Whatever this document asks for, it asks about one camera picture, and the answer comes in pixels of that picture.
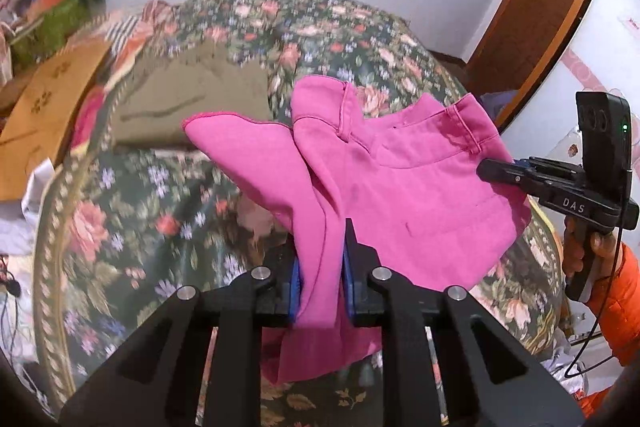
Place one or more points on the person's orange jacket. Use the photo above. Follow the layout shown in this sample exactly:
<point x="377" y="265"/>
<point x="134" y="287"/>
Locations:
<point x="600" y="404"/>

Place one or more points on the blue cloth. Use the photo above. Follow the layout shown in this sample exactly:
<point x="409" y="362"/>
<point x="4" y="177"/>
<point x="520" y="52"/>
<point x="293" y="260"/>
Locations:
<point x="500" y="107"/>

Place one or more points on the green bag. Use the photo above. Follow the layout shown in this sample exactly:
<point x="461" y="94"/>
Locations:
<point x="55" y="27"/>

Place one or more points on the pile of white clothes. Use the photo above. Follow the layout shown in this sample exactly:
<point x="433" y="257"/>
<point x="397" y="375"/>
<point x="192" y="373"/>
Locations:
<point x="570" y="367"/>

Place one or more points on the person's right hand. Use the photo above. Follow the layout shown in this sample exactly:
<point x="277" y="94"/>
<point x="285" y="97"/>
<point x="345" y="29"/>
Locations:
<point x="607" y="254"/>

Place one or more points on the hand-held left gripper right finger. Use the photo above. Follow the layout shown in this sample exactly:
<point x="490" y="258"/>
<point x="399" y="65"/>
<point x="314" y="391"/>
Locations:
<point x="349" y="292"/>

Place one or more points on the olive green folded pants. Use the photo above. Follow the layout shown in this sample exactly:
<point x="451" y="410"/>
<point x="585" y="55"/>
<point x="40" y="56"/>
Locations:
<point x="190" y="102"/>

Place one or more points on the striped cloth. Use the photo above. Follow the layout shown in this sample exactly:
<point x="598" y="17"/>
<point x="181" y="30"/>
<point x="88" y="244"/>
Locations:
<point x="130" y="32"/>

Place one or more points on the pink pants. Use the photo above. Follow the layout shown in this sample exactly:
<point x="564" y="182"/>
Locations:
<point x="410" y="187"/>

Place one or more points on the floral bedspread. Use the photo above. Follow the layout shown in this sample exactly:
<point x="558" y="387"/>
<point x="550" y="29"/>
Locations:
<point x="150" y="217"/>

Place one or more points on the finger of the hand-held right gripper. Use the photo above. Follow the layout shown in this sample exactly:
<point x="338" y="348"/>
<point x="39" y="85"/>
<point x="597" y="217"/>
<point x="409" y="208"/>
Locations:
<point x="524" y="164"/>
<point x="500" y="172"/>

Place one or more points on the white cloth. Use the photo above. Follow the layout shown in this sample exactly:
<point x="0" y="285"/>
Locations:
<point x="25" y="212"/>

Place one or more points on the brown board with flower cutouts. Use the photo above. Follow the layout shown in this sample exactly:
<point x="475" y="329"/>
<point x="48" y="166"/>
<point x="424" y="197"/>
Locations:
<point x="40" y="117"/>

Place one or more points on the red and white wall label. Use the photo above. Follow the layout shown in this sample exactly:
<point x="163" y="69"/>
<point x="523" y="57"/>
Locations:
<point x="632" y="24"/>

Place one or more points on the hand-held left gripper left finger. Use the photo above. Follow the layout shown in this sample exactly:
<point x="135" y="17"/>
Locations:
<point x="295" y="289"/>

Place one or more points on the brown wooden door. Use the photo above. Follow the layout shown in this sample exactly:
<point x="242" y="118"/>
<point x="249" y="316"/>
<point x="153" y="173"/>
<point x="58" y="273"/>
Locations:
<point x="545" y="22"/>

